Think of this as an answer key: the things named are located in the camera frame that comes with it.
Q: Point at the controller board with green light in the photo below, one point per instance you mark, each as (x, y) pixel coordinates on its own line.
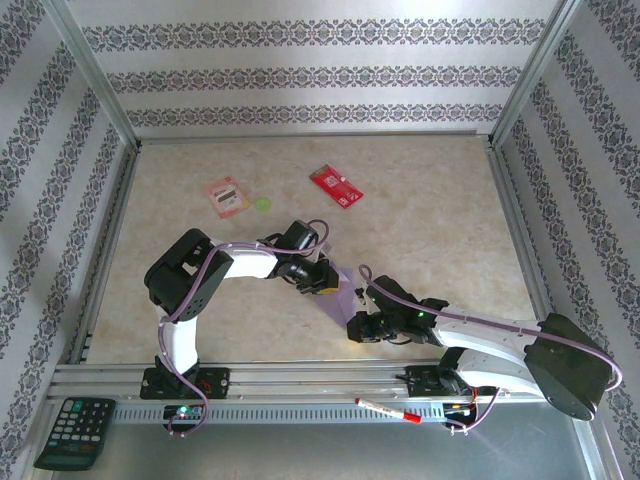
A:
(184, 411)

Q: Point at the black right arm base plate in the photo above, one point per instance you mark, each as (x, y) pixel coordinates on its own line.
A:
(425, 385)

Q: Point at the white marker with red cap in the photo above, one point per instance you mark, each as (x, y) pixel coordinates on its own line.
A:
(387, 410)

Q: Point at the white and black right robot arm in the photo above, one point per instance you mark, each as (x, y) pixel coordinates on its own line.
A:
(480, 337)

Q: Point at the red card package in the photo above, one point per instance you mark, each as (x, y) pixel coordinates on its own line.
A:
(332, 182)

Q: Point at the grey metal sheet panel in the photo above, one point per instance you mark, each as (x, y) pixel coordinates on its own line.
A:
(325, 450)

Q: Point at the aluminium mounting rail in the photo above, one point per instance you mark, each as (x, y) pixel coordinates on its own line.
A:
(310, 377)

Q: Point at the aluminium frame post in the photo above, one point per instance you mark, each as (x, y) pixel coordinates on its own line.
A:
(95, 75)
(530, 75)

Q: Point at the pink blister card package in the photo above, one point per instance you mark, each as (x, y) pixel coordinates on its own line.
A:
(227, 197)

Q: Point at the aluminium side rail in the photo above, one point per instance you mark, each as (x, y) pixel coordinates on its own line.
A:
(525, 250)
(106, 255)

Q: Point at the aluminium back rail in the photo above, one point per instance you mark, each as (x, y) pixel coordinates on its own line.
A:
(300, 138)

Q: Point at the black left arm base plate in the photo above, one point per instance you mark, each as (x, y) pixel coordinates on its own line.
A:
(217, 382)

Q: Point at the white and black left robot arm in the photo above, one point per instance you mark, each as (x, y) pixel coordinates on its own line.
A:
(250, 262)

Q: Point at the black calculator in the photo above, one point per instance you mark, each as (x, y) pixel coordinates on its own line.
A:
(75, 430)

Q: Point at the lilac paper sheet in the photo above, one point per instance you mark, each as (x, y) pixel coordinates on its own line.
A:
(345, 300)

